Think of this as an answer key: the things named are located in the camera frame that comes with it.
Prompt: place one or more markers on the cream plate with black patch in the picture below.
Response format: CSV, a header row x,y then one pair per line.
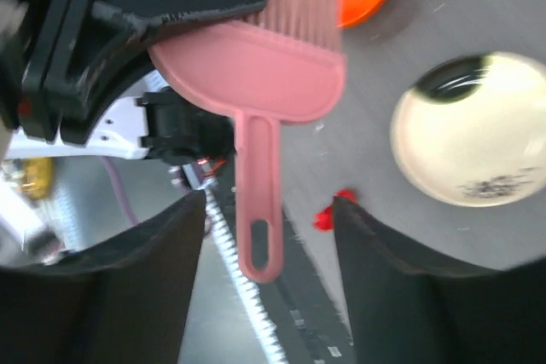
x,y
471,132

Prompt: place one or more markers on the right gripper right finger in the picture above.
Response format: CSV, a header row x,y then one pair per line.
x,y
408,303

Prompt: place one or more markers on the pink hand brush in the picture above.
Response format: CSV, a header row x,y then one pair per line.
x,y
281,65

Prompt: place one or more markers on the red paper scrap front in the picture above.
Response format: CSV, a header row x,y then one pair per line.
x,y
324,220

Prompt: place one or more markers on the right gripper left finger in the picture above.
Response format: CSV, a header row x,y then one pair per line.
x,y
125,300

